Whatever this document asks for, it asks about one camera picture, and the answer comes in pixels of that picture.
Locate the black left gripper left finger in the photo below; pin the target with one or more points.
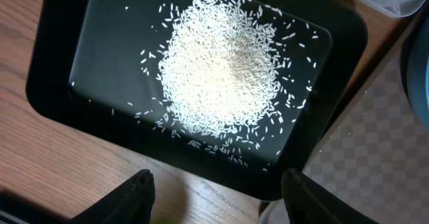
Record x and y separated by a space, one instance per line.
129 203

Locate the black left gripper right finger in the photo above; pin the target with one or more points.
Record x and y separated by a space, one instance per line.
308 203

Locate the white rice pile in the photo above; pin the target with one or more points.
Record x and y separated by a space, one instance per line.
229 77

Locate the black plastic tray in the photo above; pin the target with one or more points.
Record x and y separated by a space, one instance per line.
49 92

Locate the dark blue plate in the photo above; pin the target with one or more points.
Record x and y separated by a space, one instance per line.
417 74

